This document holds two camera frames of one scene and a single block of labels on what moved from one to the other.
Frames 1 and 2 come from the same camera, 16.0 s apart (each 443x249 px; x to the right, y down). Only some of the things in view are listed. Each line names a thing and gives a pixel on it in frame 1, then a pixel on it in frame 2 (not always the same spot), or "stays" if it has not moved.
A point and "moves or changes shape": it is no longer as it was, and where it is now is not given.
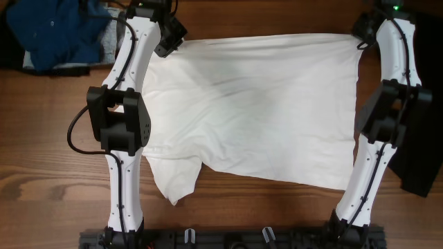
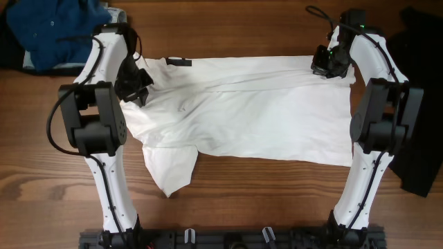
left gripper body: x=171 y=40 -> x=132 y=81
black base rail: x=344 y=237 stays
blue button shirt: x=58 y=32 stays
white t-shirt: x=282 y=106 moves or changes shape
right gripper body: x=362 y=31 -> x=330 y=63
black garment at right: x=416 y=162 stays
